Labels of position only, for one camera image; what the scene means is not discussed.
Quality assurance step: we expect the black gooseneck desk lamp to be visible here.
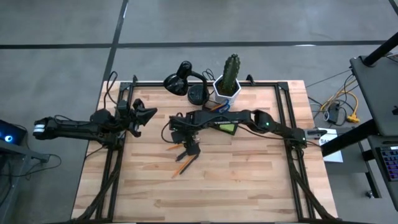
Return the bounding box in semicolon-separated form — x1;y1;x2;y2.
163;60;211;106

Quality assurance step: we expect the backlit keyboard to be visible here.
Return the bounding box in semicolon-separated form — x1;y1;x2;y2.
379;146;398;183

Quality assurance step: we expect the black lamp cable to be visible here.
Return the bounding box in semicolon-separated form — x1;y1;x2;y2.
201;68;216;82

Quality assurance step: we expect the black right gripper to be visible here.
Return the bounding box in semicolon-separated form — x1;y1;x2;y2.
169;111;203;163

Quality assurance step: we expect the black mesh desk organizer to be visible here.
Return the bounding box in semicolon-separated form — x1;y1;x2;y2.
201;100;242;136

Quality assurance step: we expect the green cactus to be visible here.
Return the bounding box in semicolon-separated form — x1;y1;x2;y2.
219;54;241;96

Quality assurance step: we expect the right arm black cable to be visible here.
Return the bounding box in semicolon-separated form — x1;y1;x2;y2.
160;120;175;145

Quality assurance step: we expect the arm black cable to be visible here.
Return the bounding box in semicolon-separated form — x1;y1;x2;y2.
160;120;175;145
103;70;119;108

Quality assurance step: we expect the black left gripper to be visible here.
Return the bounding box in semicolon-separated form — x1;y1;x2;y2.
115;98;158;138

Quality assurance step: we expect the white paper sheet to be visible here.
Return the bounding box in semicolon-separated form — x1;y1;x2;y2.
318;129;345;164

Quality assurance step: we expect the black aluminium table frame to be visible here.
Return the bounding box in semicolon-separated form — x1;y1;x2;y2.
72;74;340;223

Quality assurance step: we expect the grey metal stand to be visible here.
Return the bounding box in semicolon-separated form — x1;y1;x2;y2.
0;139;50;224

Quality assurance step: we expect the green sticky note pad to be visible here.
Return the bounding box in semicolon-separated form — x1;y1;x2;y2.
214;122;239;134

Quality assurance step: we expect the dark grey flat panel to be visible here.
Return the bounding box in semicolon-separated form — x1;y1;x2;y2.
349;54;398;138

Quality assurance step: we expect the black stand beam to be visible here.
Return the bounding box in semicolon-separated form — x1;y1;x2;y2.
320;119;379;156

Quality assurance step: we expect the yellow cable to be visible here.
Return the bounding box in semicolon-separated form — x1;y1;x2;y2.
320;90;361;124

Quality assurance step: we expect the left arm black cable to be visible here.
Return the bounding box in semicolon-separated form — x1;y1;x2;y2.
103;70;119;108

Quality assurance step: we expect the black pen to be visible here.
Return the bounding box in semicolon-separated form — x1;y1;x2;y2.
179;154;200;175

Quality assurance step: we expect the black pole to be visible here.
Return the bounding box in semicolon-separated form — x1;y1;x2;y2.
362;30;398;68

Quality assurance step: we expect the black device with blue light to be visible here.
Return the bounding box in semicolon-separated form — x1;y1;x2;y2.
0;119;27;146

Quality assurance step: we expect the black power adapter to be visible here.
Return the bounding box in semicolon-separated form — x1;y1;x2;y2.
325;102;342;124

